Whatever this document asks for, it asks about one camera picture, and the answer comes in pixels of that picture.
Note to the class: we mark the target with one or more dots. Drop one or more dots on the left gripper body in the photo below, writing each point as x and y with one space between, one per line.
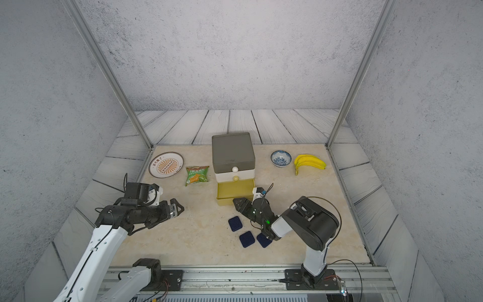
163 212

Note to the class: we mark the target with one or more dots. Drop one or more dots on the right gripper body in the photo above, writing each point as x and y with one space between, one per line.
261 223

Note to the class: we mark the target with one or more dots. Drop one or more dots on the navy brooch box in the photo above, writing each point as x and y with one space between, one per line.
263 240
247 239
235 223

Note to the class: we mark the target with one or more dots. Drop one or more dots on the three-tier drawer cabinet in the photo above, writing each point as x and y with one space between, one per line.
234 166

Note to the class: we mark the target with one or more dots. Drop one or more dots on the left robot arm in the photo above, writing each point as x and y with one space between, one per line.
114 224

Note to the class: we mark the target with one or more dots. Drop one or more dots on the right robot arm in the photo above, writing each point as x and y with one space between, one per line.
313 224

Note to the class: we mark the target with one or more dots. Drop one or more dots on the green snack bag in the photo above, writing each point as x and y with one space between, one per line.
196 174

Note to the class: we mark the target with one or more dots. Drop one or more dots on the round patterned plate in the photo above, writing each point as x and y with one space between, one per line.
166 165

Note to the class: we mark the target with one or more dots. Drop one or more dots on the blue white porcelain bowl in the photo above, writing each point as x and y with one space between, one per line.
281 158

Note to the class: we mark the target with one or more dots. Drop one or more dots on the yellow banana bunch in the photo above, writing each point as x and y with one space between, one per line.
308 160

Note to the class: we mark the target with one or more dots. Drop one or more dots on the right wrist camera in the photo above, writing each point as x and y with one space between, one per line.
258 192

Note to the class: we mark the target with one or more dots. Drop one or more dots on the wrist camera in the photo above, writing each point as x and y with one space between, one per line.
143 194
258 192

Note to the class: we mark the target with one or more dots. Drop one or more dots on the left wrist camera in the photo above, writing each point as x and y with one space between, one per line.
143 194

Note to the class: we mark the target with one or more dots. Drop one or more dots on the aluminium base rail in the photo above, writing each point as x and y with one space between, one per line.
354 282

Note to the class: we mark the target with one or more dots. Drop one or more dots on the left frame post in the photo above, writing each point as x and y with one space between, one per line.
86 34

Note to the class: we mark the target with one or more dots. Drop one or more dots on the frame post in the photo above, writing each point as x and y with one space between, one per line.
374 41
86 34

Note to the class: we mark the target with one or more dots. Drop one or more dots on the right frame post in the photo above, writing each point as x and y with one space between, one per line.
374 41

